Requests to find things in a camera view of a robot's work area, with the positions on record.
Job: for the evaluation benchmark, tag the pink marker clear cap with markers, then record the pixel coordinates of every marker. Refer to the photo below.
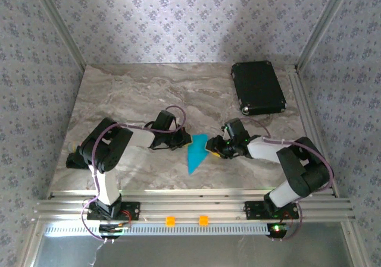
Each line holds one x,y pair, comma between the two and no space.
73,146

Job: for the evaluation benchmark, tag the black controller board green light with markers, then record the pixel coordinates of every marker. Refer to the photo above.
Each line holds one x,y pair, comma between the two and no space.
278,229

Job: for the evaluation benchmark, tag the grey metal sheet panel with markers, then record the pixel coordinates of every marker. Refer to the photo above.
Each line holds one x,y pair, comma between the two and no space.
190,252

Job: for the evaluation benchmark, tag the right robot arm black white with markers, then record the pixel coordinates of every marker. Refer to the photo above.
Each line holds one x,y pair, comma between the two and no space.
306,169

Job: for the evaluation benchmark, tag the black hard case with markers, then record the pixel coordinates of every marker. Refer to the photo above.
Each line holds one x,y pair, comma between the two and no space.
257,85

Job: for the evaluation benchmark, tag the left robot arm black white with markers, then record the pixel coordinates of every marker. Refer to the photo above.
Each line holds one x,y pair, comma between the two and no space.
107,148

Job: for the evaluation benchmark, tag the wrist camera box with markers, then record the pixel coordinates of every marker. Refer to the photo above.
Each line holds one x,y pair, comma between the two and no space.
236,128
165,119

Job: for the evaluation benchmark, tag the aluminium side rail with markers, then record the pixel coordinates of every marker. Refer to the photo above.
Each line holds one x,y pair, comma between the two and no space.
297,82

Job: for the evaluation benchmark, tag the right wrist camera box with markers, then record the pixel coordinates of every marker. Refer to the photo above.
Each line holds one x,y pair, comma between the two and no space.
236,128

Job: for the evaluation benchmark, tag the orange plastic clip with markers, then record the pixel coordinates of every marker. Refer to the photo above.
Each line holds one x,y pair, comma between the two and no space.
170,221
203,220

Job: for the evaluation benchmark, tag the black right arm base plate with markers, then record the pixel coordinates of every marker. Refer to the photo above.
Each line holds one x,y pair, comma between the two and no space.
253,210

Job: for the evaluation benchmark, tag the blue cloth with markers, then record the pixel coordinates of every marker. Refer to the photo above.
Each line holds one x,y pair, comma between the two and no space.
196,154

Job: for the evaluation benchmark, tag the aluminium corner post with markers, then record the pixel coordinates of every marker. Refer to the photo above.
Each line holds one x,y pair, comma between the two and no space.
324,23
59,26

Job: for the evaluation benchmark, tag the aluminium rail frame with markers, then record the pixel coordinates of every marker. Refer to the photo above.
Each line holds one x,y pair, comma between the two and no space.
190,204

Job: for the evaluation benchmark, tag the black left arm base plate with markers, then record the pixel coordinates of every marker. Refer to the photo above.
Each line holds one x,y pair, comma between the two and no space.
134,210

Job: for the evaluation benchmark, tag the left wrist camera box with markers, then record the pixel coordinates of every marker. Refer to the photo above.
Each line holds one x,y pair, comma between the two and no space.
165,119

